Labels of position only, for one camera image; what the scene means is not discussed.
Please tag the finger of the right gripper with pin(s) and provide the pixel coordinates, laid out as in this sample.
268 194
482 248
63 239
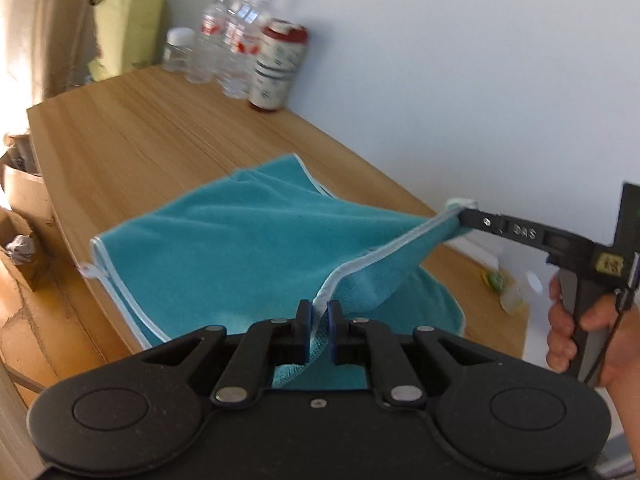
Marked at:
475 219

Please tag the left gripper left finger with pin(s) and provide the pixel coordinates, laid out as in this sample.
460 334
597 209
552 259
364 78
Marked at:
265 346

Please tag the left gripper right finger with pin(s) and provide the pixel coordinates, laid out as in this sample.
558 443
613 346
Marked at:
373 346

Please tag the teal towel white trim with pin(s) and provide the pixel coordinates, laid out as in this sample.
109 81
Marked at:
252 246

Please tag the person right hand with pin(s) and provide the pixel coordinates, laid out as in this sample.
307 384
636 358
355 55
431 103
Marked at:
620 371

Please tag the folded white tissue paper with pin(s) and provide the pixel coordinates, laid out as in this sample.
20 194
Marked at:
475 252

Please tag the white pill bottle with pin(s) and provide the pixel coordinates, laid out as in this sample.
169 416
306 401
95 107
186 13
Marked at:
518 293

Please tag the green yellow round tin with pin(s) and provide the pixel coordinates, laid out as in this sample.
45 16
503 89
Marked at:
494 280

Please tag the water bottle left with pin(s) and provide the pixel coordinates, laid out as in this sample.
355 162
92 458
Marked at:
207 48

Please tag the water bottle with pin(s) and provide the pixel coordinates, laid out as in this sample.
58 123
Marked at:
233 27
234 74
207 48

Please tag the cardboard box on floor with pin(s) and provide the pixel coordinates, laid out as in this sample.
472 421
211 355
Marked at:
30 236

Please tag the red lid travel tumbler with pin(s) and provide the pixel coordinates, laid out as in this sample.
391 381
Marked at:
282 50

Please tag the white lid glass jar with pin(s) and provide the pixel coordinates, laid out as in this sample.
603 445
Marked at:
177 49

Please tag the water bottle right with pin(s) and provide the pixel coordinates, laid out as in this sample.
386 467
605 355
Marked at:
234 74

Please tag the water bottle middle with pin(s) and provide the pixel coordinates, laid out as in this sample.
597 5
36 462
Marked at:
233 27

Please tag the yellow paper shopping bag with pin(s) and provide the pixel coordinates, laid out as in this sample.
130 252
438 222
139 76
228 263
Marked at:
126 33

